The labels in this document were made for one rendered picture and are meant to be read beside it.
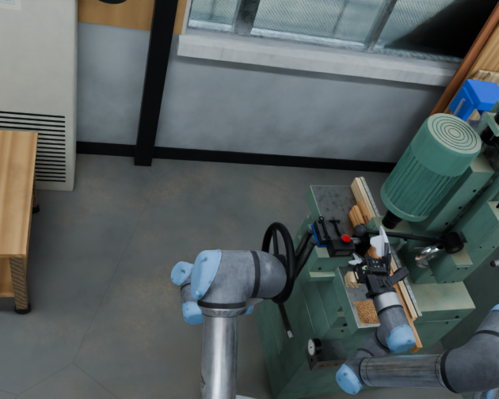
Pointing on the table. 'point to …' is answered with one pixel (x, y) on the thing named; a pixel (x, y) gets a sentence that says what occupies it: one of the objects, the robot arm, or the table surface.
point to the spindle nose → (390, 220)
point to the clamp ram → (362, 243)
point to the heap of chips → (367, 312)
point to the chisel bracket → (390, 229)
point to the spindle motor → (430, 166)
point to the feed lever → (453, 245)
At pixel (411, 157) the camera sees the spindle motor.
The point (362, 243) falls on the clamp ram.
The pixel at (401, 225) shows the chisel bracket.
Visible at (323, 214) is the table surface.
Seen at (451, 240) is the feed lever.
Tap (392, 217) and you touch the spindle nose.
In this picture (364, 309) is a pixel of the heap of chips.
